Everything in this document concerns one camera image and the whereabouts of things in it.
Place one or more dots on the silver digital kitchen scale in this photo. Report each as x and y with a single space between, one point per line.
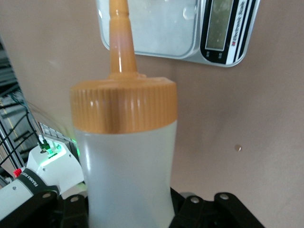
166 28

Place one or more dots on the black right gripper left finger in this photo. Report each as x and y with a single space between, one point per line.
47 213

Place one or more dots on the translucent orange-capped sauce bottle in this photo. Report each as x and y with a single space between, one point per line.
128 154

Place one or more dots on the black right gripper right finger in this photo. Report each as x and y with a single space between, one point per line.
209 213

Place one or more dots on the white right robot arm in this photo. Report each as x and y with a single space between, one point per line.
59 171

